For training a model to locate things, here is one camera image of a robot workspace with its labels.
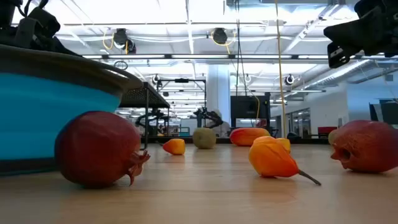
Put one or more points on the black background rig frame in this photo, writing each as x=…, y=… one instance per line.
x=182, y=80

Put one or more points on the black screen on stand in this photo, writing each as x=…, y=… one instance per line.
x=247, y=107

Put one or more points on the small orange yellow pear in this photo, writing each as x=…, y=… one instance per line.
x=175, y=147

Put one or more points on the background black robot arm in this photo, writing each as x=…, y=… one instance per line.
x=149, y=116
x=208, y=115

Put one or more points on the black mesh metal shelf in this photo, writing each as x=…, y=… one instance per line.
x=143, y=98

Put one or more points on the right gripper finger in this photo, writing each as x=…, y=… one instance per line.
x=348, y=34
x=335, y=56

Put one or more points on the small yellow fruit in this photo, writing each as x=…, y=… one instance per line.
x=286, y=143

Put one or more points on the red orange mango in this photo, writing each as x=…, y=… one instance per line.
x=247, y=136

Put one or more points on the small green fruit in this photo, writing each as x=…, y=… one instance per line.
x=332, y=137

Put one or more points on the dark red pomegranate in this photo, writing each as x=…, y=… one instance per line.
x=96, y=149

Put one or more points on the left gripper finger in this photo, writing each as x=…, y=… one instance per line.
x=62, y=48

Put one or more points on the blue collapsible bowl grey rim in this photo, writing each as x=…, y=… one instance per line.
x=46, y=109

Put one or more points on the long ceiling light rail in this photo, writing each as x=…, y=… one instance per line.
x=199, y=56

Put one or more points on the green-brown kiwi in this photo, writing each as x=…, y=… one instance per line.
x=204, y=138

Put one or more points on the red box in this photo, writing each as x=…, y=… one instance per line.
x=327, y=130

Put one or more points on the orange pear with stem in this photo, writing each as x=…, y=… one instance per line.
x=270, y=158

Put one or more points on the dark wall screen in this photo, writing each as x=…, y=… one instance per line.
x=388, y=112

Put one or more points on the red-orange pomegranate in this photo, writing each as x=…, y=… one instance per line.
x=367, y=146

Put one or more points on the white pillar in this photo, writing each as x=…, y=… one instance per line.
x=217, y=93

